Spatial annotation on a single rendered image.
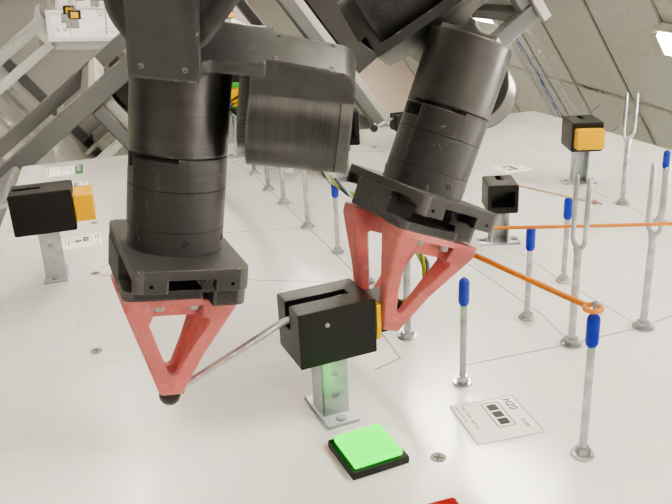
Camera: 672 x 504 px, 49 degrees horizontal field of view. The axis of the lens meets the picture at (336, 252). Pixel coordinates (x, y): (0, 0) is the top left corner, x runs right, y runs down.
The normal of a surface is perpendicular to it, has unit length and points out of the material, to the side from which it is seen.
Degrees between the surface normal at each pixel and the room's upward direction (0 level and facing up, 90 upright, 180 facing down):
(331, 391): 85
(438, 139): 102
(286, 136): 109
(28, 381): 54
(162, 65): 116
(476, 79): 88
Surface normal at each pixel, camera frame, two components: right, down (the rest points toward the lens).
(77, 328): -0.04, -0.93
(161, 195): -0.07, 0.29
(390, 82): 0.34, 0.37
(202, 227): 0.65, 0.29
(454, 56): -0.32, 0.06
